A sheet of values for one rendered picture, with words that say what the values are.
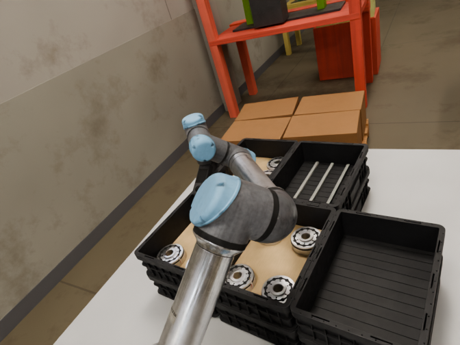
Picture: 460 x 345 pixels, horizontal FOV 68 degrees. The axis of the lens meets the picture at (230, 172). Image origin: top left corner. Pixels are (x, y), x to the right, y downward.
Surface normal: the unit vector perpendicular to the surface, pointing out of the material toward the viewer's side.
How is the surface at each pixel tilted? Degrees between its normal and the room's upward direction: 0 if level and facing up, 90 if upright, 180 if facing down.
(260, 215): 72
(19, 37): 90
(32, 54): 90
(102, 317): 0
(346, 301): 0
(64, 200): 90
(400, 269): 0
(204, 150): 90
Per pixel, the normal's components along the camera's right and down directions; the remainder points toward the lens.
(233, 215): 0.30, 0.22
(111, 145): 0.86, 0.04
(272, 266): -0.26, -0.81
